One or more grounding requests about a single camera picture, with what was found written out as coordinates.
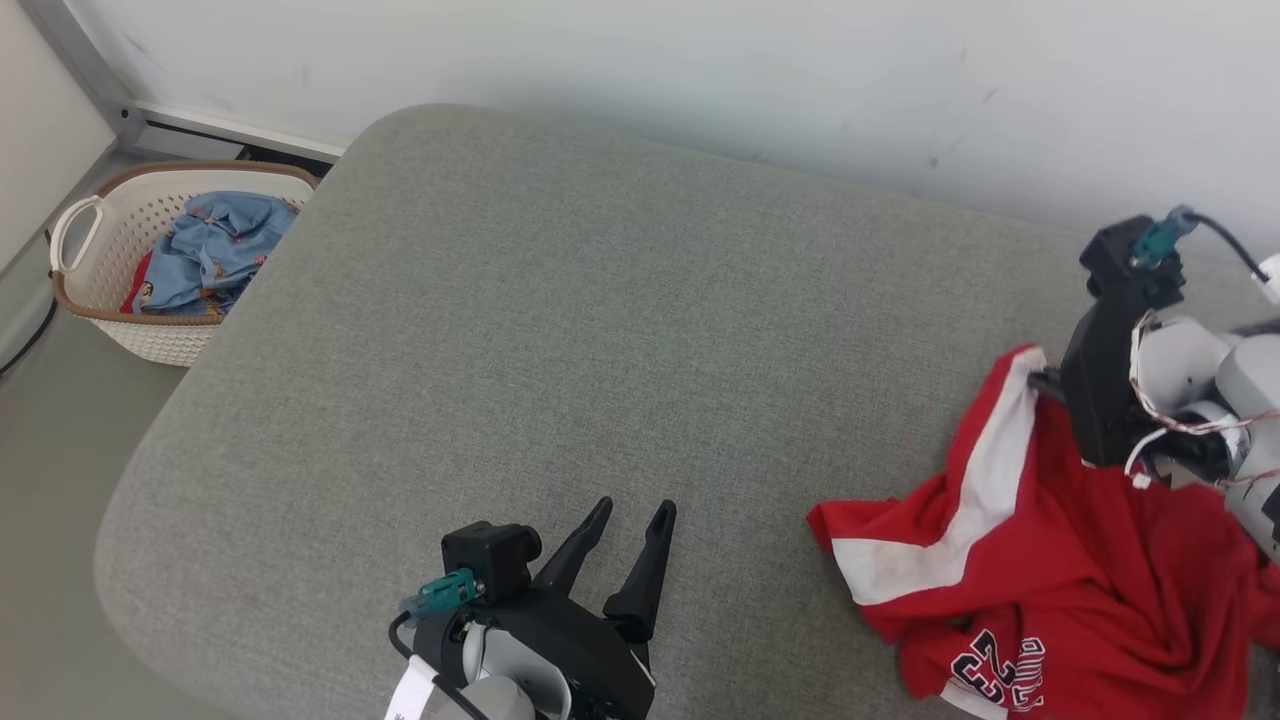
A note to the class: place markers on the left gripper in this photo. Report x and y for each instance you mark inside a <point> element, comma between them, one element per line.
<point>590,650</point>

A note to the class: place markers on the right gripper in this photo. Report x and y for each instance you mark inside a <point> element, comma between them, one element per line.
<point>1100,390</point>

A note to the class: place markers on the red basketball jersey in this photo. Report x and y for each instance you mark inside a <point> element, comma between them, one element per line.
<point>1100,560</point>

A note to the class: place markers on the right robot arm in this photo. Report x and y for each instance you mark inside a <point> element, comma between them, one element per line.
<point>1240,390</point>

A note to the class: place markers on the light blue printed garment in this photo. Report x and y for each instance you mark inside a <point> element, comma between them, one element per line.
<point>220,250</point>

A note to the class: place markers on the red printed garment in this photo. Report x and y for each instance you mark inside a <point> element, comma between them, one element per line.
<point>138,290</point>

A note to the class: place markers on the grey fabric sofa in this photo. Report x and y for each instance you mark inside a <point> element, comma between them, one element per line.
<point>650,350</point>

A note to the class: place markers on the white laundry basket brown rim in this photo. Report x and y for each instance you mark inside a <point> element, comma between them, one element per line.
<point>110,290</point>

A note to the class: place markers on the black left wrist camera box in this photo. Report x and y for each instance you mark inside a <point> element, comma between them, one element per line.
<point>490,555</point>

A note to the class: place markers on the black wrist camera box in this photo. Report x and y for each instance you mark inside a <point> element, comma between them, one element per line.
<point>1120,265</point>
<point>490,555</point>

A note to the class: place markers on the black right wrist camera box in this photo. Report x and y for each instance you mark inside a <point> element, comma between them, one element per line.
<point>1120,265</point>

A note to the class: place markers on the wall skirting board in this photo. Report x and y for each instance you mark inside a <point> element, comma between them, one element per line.
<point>230,130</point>

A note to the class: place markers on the grey corner wall trim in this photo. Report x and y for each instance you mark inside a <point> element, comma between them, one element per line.
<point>75,60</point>

